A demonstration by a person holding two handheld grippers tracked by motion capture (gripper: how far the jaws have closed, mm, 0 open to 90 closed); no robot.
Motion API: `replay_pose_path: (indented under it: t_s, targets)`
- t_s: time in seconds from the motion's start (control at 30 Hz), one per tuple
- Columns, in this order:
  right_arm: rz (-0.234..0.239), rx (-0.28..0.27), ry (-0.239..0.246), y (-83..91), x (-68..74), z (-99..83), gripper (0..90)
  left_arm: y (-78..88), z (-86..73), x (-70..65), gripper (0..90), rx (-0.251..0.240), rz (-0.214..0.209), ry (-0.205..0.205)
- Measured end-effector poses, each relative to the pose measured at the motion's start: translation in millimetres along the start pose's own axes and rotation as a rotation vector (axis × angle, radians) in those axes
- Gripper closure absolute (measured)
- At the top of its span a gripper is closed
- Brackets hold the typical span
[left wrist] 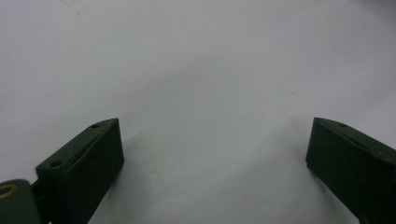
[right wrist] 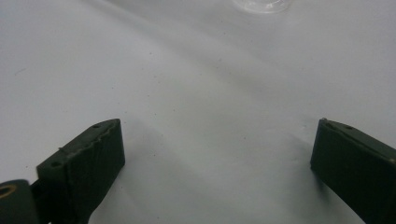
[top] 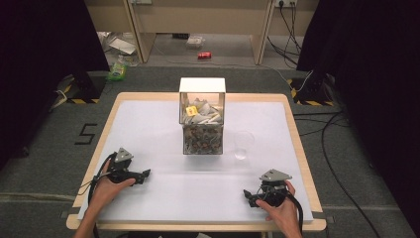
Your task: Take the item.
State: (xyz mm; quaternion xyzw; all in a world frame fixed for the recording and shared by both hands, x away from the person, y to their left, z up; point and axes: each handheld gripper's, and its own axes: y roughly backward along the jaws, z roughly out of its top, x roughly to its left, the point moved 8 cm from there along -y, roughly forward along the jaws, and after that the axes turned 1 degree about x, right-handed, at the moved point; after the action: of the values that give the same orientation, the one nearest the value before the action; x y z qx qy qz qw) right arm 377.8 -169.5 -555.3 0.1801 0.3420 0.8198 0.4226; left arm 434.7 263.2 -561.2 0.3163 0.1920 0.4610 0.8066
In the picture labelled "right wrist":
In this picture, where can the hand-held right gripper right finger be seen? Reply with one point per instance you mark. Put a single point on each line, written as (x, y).
(355, 165)

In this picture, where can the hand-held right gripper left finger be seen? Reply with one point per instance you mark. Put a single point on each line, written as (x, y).
(81, 168)

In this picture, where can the clear glass vessel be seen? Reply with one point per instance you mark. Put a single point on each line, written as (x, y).
(263, 5)

